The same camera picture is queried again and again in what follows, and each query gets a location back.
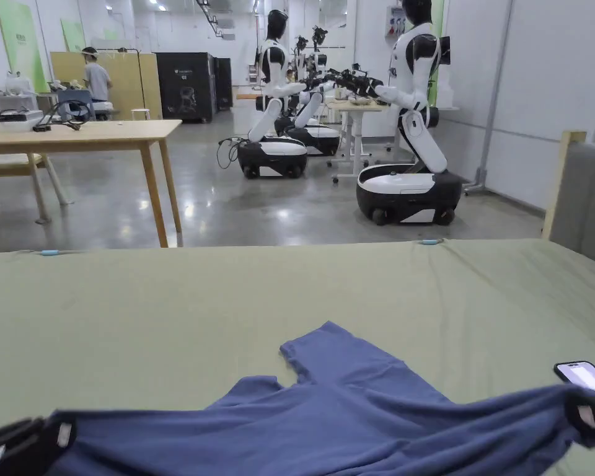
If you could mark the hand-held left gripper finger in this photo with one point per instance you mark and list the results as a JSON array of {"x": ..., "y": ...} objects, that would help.
[
  {"x": 15, "y": 431},
  {"x": 39, "y": 446}
]

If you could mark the dark blue shirt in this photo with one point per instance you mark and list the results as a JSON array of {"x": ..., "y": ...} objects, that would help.
[{"x": 337, "y": 426}]

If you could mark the black smartphone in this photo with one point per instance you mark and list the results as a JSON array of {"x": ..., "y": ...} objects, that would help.
[{"x": 582, "y": 377}]

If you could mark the pale blue sheet clip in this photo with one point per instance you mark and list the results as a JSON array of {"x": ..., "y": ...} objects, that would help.
[
  {"x": 430, "y": 242},
  {"x": 50, "y": 253}
]

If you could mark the bed with pale green sheet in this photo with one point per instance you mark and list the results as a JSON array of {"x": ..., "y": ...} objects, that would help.
[{"x": 178, "y": 307}]

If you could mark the grey padded headboard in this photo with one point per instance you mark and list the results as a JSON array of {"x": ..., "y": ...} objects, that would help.
[{"x": 585, "y": 208}]

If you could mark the white and black humanoid robot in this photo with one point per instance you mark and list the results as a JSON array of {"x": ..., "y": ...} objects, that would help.
[
  {"x": 272, "y": 148},
  {"x": 317, "y": 134},
  {"x": 416, "y": 188}
]

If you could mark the white height-adjustable desk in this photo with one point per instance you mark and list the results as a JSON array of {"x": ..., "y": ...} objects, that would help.
[{"x": 354, "y": 129}]

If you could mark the large black cabinet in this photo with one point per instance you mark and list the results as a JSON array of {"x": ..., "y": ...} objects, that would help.
[{"x": 183, "y": 84}]

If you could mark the narrow black cabinet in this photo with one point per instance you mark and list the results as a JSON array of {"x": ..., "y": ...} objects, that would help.
[{"x": 223, "y": 84}]

